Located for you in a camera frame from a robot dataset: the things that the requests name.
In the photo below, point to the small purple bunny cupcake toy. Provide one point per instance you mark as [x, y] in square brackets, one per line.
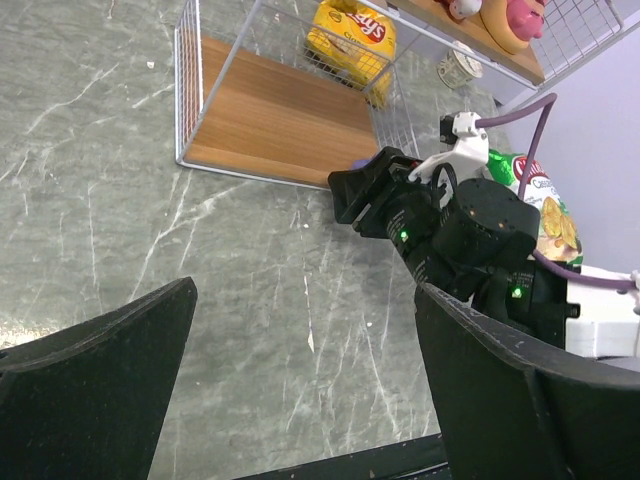
[361, 163]

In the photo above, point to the white wire wooden shelf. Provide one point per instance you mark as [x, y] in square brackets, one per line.
[252, 101]

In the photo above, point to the pink bear strawberry donut toy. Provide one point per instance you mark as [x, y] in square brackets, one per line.
[514, 23]

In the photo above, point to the white yogurt cup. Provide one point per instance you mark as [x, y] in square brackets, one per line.
[457, 69]

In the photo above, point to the pink bear roll cake toy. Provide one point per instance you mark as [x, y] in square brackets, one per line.
[460, 10]

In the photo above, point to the yellow snack packet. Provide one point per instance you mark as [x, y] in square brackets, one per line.
[356, 43]

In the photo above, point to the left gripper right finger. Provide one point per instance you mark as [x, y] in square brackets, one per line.
[510, 406]

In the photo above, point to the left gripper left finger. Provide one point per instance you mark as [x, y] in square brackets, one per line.
[89, 401]

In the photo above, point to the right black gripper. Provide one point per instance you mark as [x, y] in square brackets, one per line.
[380, 201]

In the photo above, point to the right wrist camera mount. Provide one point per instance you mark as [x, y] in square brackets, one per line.
[467, 148]

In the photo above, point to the green chips bag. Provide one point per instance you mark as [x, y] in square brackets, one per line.
[558, 238]

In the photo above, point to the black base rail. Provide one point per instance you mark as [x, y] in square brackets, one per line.
[420, 458]

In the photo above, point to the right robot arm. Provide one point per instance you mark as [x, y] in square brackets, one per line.
[474, 239]

